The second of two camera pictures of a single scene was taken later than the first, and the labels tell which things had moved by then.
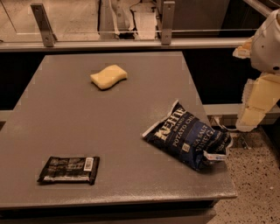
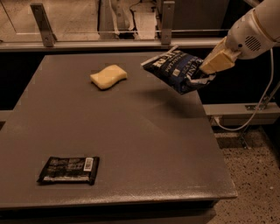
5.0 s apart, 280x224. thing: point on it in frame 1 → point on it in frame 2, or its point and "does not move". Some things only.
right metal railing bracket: (168, 22) does not move
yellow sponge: (108, 77) does not move
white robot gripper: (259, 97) → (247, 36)
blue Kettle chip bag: (190, 138) → (179, 69)
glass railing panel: (105, 19) does not move
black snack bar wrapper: (59, 169) does not move
